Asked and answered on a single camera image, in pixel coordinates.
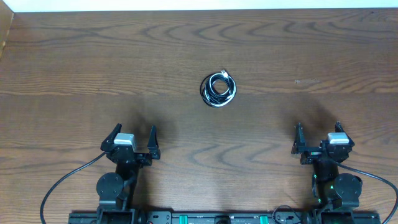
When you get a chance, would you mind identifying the white usb cable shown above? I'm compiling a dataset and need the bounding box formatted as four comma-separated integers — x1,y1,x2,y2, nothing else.
203,69,238,108

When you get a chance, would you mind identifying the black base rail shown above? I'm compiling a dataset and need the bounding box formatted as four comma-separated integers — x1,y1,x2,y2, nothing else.
67,210,382,224

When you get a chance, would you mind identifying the black usb cable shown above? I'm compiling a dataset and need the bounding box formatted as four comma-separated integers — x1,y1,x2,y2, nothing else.
199,72,236,108

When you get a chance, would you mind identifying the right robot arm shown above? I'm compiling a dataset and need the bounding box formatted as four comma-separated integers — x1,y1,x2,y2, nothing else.
291,122,363,223

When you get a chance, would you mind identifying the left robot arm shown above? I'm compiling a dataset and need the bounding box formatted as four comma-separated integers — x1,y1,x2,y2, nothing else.
95,123,161,224

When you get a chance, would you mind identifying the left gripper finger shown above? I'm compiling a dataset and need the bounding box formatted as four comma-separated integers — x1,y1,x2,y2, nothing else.
101,123,122,146
147,125,159,154

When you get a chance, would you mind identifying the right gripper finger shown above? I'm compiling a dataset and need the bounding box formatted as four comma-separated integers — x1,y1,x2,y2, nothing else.
294,123,306,152
335,121,351,140

